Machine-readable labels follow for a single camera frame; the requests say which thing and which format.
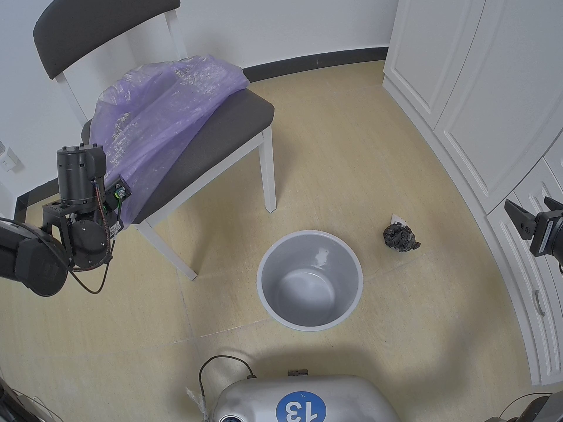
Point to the white wardrobe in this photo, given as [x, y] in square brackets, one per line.
[462, 59]

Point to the white chair with grey cushions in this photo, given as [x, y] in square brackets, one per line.
[228, 125]

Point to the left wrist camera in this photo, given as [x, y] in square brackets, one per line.
[119, 193]

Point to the purple plastic bag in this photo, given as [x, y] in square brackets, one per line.
[154, 117]

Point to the white trash bin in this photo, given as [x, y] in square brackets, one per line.
[308, 253]

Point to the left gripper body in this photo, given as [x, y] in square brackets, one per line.
[115, 227]

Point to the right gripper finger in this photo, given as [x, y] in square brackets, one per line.
[523, 224]
[555, 207]

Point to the white printed wrapper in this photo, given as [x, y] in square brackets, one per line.
[397, 218]

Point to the white wall socket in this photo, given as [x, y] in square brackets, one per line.
[6, 158]

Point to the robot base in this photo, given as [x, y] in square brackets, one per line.
[264, 402]

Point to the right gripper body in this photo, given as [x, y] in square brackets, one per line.
[550, 235]

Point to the black plastic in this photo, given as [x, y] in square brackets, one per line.
[400, 238]

